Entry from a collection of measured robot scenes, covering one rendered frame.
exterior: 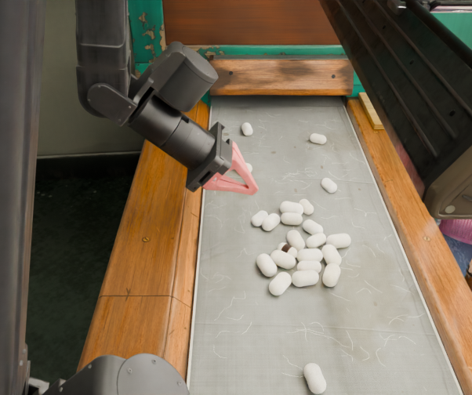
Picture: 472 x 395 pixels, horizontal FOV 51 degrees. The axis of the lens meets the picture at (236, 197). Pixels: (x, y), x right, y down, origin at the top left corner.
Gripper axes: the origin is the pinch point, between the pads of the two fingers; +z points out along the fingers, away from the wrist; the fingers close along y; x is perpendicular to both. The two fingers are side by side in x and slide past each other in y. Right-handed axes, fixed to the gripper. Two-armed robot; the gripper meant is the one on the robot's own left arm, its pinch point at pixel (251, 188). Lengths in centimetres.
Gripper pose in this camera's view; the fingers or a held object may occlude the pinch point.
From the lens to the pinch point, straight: 71.4
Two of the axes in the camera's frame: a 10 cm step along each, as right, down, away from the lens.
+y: 0.0, -5.9, 8.1
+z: 7.5, 5.3, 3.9
